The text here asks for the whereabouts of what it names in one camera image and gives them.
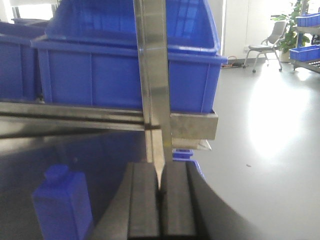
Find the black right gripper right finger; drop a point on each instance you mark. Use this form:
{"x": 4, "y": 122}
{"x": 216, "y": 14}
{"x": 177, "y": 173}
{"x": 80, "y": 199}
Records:
{"x": 191, "y": 210}

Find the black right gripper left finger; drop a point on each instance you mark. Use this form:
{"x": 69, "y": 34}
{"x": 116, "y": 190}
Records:
{"x": 133, "y": 213}

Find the blue bottle-shaped part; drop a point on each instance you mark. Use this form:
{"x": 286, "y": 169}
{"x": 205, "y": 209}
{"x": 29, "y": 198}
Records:
{"x": 62, "y": 204}

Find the blue plastic bin right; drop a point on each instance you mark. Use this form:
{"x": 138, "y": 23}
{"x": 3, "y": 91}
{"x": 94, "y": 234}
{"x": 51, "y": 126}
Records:
{"x": 88, "y": 55}

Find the blue plastic bin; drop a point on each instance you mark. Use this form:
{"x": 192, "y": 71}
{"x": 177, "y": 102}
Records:
{"x": 88, "y": 55}
{"x": 19, "y": 65}

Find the blue plastic bin middle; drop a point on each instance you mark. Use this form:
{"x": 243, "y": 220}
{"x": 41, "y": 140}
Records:
{"x": 19, "y": 65}

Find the grey office chair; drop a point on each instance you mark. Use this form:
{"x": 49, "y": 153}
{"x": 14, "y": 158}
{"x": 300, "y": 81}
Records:
{"x": 269, "y": 45}

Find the green potted plant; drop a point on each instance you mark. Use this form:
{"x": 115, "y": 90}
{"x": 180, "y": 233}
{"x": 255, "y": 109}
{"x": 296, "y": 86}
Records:
{"x": 289, "y": 38}

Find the stainless steel shelf frame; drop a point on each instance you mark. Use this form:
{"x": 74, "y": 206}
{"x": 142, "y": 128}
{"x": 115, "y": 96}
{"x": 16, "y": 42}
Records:
{"x": 163, "y": 130}

